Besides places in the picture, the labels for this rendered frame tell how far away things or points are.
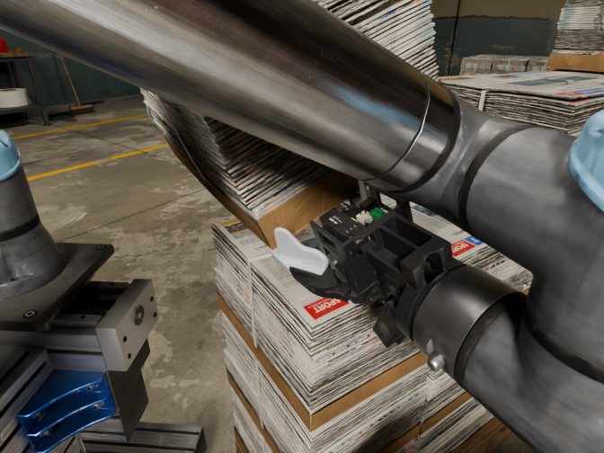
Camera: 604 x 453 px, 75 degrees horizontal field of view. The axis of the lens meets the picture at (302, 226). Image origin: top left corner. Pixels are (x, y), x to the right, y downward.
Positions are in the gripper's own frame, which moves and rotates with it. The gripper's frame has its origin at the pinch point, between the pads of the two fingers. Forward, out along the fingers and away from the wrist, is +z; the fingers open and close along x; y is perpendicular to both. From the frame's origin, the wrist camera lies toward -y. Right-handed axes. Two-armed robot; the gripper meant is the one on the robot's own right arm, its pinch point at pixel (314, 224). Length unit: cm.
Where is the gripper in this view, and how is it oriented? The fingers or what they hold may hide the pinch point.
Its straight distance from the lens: 46.7
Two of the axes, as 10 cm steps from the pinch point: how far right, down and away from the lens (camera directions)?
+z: -5.0, -3.9, 7.7
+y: -3.1, -7.5, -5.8
